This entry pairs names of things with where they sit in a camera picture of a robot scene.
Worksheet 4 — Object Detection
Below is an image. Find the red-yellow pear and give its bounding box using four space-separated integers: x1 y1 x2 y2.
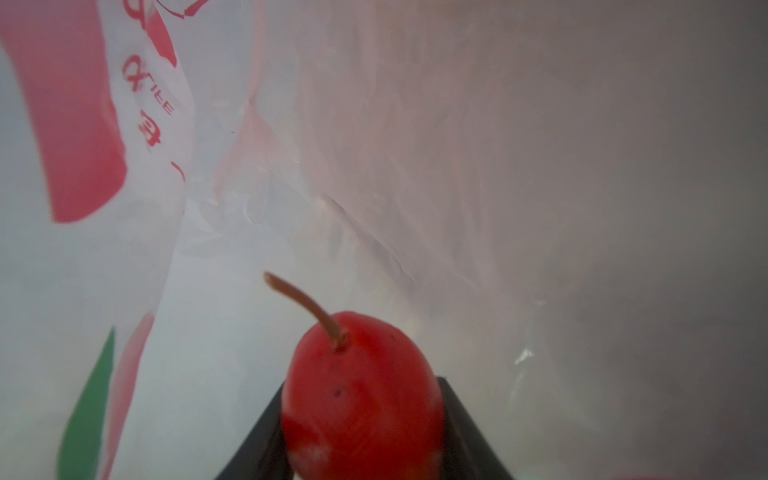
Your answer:
264 273 445 479

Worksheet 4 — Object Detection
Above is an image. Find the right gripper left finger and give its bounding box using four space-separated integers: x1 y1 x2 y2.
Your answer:
215 385 294 480

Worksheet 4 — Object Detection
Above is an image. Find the pink plastic bag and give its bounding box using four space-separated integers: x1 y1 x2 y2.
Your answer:
1 1 767 479

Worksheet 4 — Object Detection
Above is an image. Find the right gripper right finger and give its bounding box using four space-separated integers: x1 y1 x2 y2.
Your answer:
437 377 514 480

